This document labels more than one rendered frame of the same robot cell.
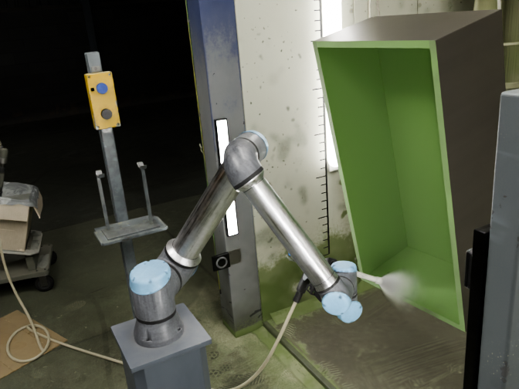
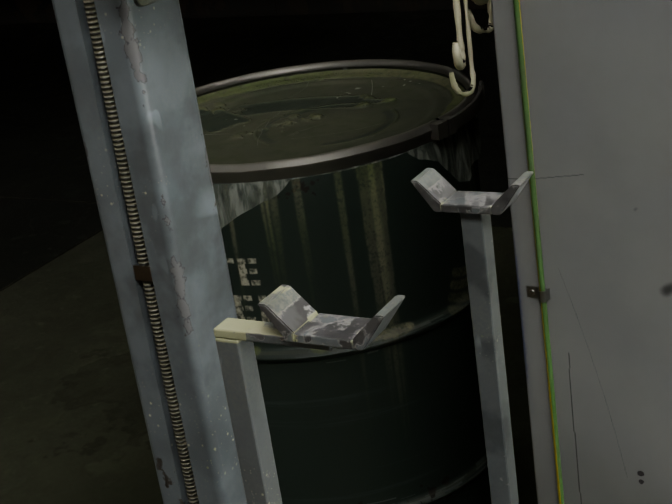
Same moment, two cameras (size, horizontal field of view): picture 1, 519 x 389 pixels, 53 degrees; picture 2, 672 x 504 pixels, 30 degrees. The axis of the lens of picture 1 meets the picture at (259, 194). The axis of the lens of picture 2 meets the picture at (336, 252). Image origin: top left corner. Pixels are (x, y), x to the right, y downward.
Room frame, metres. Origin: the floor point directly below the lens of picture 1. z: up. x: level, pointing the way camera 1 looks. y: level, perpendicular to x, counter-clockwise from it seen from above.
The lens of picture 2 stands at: (1.78, 1.06, 1.39)
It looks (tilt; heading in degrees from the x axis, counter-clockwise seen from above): 22 degrees down; 328
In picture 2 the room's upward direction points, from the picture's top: 8 degrees counter-clockwise
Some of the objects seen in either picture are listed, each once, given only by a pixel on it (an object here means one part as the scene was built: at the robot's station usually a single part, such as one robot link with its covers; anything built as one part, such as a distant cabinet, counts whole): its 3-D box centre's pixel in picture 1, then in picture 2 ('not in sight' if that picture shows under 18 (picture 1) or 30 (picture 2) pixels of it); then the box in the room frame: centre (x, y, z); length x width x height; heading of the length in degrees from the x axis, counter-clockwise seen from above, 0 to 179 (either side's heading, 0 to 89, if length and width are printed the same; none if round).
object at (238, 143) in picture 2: not in sight; (296, 118); (3.43, 0.06, 0.86); 0.54 x 0.54 x 0.01
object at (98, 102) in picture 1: (102, 100); not in sight; (2.47, 0.70, 1.42); 0.12 x 0.06 x 0.26; 117
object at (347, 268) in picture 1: (344, 280); not in sight; (1.63, -0.27, 0.84); 0.12 x 0.09 x 0.12; 161
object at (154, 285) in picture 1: (153, 288); not in sight; (1.70, 0.42, 0.83); 0.17 x 0.15 x 0.18; 161
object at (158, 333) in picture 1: (157, 321); not in sight; (1.69, 0.42, 0.69); 0.19 x 0.19 x 0.10
